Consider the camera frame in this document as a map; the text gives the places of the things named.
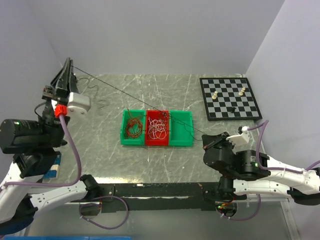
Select white chess piece left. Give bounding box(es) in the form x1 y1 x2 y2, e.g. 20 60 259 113
212 91 218 100

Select blue white toy bricks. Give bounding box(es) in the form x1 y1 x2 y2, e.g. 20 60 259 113
43 152 62 179

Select black cables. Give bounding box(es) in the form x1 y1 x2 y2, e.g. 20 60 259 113
72 65 205 143

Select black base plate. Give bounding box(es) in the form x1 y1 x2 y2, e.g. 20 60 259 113
73 182 247 213

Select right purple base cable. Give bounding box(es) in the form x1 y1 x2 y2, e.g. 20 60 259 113
216 193 262 222

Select green plastic bin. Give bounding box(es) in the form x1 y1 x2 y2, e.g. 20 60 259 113
120 108 146 146
168 110 194 147

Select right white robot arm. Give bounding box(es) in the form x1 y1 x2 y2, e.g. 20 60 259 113
201 128 320 206

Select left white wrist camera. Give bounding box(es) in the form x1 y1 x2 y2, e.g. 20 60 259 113
53 92 92 118

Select black grey chessboard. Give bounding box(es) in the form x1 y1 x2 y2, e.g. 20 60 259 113
199 77 263 121

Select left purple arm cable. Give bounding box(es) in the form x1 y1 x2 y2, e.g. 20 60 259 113
0 116 82 191

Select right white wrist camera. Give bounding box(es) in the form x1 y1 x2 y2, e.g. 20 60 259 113
226 126 250 147

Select white cables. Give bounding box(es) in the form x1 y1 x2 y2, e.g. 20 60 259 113
147 117 168 141

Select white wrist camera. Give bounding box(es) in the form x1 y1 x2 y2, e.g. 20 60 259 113
226 126 250 147
53 92 92 118

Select aluminium rail frame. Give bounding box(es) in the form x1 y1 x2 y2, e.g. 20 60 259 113
13 193 87 237

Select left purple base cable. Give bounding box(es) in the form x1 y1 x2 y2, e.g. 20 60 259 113
78 194 130 230

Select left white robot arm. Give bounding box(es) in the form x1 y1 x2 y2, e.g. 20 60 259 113
0 58 100 236

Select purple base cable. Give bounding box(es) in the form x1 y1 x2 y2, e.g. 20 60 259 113
78 194 130 230
216 193 262 222

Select red plastic bin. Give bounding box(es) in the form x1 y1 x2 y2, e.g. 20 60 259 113
144 110 170 146

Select red cables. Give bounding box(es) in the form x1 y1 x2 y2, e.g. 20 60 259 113
124 108 145 140

